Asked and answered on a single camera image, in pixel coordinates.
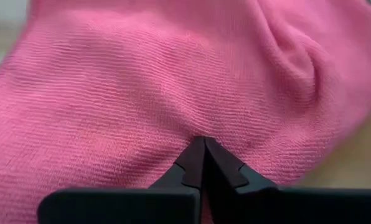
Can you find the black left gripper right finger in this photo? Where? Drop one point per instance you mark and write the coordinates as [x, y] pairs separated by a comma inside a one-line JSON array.
[[251, 202]]

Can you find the pink microfiber towel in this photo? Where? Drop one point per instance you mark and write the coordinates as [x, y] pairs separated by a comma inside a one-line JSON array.
[[142, 93]]

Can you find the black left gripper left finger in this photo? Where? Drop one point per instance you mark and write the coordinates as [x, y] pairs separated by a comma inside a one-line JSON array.
[[173, 199]]

